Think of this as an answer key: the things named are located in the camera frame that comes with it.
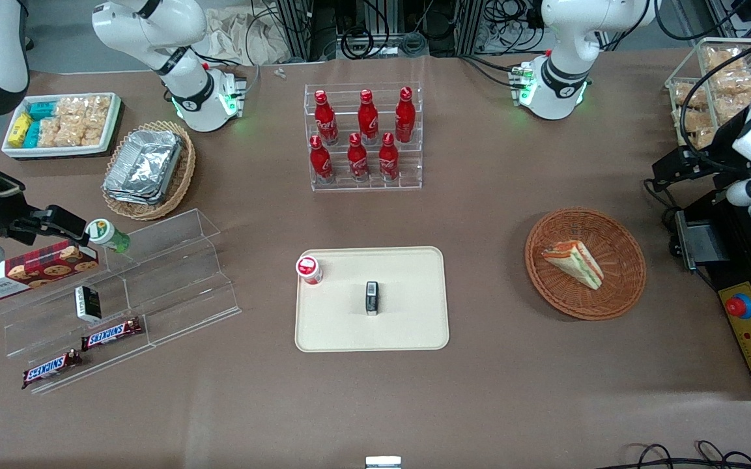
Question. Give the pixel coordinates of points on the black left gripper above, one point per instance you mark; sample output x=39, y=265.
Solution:
x=722, y=151

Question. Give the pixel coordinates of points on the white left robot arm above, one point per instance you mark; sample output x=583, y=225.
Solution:
x=561, y=85

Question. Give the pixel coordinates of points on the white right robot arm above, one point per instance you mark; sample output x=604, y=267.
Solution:
x=193, y=98

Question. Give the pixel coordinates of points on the white rectangular snack tray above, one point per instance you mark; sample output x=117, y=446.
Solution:
x=101, y=140

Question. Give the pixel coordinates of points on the round wicker basket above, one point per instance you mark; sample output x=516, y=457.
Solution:
x=616, y=286

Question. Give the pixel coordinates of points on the oval wicker basket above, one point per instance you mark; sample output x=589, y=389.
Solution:
x=180, y=176

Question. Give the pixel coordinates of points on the triangular wrapped sandwich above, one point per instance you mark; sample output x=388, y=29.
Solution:
x=574, y=262

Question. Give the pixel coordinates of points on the beige plastic tray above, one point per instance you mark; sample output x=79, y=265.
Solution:
x=408, y=306

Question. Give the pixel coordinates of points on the clear fried snack pack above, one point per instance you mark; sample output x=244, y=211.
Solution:
x=694, y=127
x=736, y=83
x=723, y=58
x=686, y=94

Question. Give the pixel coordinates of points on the red tartan cookie box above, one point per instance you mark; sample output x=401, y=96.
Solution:
x=23, y=272

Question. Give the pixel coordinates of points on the green capped drink bottle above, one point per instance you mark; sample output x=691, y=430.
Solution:
x=107, y=235

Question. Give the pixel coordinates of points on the small black white box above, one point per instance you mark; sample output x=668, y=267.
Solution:
x=88, y=303

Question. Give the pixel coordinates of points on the teal snack packet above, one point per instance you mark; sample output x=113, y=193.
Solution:
x=42, y=110
x=32, y=135

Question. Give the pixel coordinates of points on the clear rice cracker pack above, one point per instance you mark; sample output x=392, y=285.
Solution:
x=82, y=131
x=50, y=133
x=97, y=107
x=69, y=108

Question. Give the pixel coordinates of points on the yellow snack packet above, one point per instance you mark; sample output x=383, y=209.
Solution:
x=19, y=129

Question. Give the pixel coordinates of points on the stacked aluminium foil containers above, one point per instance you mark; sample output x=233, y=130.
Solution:
x=144, y=166

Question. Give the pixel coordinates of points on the brown Snickers bar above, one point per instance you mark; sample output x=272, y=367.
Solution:
x=51, y=369
x=112, y=333

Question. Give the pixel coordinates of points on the clear acrylic tiered shelf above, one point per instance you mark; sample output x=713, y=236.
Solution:
x=180, y=280

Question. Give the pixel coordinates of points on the red emergency stop button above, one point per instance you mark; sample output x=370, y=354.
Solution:
x=740, y=306

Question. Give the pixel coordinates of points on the red white yoghurt bottle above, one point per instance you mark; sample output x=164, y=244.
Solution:
x=309, y=269

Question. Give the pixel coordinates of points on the clear acrylic bottle rack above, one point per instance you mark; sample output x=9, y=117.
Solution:
x=414, y=166

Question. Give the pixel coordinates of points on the crumpled beige cloth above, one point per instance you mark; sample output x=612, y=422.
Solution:
x=238, y=36

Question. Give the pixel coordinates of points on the red cola bottle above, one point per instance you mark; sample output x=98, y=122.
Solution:
x=388, y=158
x=405, y=117
x=321, y=161
x=325, y=120
x=357, y=159
x=368, y=119

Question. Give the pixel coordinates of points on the small grey white device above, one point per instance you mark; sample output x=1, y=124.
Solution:
x=383, y=462

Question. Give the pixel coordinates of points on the aluminium frame rack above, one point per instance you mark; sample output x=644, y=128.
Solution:
x=297, y=29

